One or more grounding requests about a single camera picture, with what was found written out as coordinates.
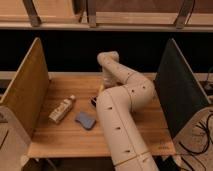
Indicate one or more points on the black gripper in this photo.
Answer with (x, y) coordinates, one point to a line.
(94, 101)

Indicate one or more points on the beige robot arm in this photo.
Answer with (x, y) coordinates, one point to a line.
(127, 91)

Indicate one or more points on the white plastic bottle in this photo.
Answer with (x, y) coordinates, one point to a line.
(60, 112)

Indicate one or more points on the left wooden side panel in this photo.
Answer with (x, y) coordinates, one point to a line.
(23, 98)

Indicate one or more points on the right dark side panel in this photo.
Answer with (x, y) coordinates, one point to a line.
(178, 90)

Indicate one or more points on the wooden shelf with brackets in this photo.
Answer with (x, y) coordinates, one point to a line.
(108, 15)

